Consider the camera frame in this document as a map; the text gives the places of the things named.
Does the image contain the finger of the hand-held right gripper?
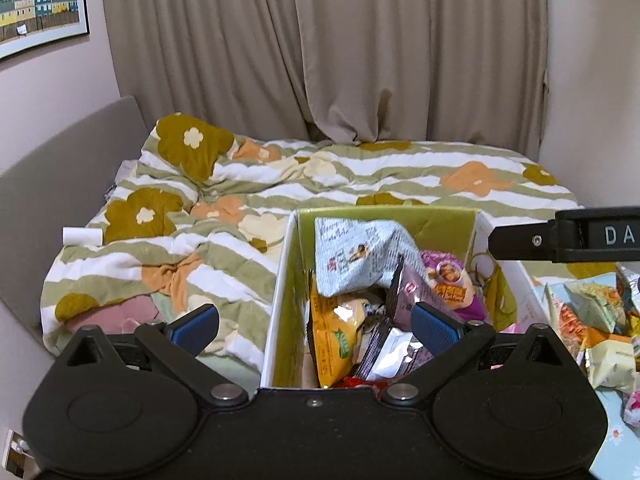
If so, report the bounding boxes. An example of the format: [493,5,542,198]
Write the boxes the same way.
[487,221,558,263]

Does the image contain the pile of snack bags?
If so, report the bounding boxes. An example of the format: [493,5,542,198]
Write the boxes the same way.
[544,264,640,428]

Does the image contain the blue daisy print tablecloth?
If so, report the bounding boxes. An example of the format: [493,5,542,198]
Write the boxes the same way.
[520,275,640,480]

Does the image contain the red snack packet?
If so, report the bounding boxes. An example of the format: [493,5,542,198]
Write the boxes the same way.
[334,376,393,392]

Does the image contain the framed wall poster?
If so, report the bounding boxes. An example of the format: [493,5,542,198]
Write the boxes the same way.
[0,0,91,62]

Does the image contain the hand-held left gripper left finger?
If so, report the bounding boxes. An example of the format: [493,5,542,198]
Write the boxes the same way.
[64,304,250,407]

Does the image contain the purple snack packet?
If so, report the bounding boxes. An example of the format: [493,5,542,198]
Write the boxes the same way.
[419,250,488,323]

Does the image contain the yellow snack packet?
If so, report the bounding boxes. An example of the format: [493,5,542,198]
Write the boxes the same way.
[309,270,383,389]

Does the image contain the white tissue roll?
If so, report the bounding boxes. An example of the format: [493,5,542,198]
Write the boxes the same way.
[62,227,104,246]

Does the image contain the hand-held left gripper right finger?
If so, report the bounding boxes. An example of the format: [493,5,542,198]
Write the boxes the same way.
[382,302,574,407]

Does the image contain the floral striped blanket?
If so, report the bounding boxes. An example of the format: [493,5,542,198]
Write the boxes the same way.
[41,112,587,363]

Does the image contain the pale blue printed snack packet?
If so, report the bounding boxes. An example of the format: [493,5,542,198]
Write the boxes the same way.
[314,216,427,297]

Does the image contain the white and black snack packet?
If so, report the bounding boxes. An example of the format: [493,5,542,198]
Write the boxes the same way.
[356,326,437,377]

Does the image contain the grey bed headboard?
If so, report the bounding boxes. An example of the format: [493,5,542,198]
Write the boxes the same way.
[0,95,151,361]

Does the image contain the lavender snack packet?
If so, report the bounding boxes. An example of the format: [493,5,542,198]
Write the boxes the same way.
[382,255,437,333]

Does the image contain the green cardboard box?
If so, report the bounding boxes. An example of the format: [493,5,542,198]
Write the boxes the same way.
[259,205,540,391]

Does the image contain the green bed sheet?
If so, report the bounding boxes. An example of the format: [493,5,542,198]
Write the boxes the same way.
[197,352,266,391]

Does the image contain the beige curtain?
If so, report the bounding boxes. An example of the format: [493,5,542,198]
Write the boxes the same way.
[99,0,550,147]

